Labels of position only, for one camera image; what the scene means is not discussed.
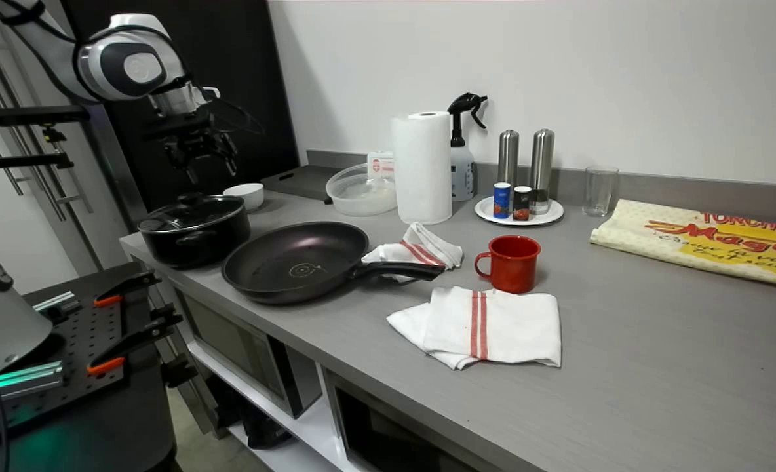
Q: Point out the aluminium rail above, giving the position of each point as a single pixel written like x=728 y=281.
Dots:
x=21 y=378

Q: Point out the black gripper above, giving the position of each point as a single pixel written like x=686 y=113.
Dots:
x=192 y=134

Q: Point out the crumpled white red-striped cloth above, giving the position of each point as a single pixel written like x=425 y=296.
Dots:
x=418 y=251

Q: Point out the black stand bar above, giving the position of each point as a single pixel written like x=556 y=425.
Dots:
x=38 y=116
x=17 y=160

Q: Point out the yellow red-printed bag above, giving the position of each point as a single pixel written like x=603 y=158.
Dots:
x=711 y=239

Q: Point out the white round plate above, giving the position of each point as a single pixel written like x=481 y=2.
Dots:
x=550 y=216

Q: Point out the small white bowl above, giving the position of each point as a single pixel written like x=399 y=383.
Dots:
x=245 y=196

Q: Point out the black cooking pot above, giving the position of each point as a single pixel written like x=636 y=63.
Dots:
x=197 y=247

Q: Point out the tall silver shaker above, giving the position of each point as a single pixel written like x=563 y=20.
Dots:
x=540 y=160

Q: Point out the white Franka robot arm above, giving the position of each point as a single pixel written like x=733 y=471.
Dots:
x=129 y=62

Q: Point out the black microwave under counter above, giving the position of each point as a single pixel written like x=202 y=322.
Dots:
x=247 y=349

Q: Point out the red mug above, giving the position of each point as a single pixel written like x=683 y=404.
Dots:
x=512 y=263

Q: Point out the clear plastic container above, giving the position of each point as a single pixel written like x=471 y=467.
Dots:
x=359 y=196

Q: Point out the small blue can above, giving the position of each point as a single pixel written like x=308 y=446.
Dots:
x=502 y=200

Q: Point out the black orange-tipped clamp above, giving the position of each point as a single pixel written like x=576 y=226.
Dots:
x=129 y=341
x=122 y=289

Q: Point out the dark appliance under counter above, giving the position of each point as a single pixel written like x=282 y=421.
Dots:
x=379 y=436

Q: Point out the black perforated robot table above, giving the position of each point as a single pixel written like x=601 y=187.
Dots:
x=89 y=421

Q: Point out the folded white red-striped cloth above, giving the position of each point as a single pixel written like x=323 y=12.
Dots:
x=483 y=327

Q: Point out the short silver shaker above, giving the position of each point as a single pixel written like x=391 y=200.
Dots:
x=506 y=155

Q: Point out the clear drinking glass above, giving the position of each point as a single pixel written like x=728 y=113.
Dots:
x=601 y=196

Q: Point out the dark spice jar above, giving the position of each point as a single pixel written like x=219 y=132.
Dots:
x=523 y=202

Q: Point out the black-headed spray bottle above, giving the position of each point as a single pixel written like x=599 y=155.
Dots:
x=463 y=175

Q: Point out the dark flat tray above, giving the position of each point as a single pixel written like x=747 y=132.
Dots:
x=300 y=181

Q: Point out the white paper towel roll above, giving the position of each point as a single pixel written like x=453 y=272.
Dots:
x=424 y=166

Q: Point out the black frying pan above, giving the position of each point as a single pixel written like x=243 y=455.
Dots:
x=293 y=263

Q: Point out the glass pot lid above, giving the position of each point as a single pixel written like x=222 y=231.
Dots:
x=192 y=210

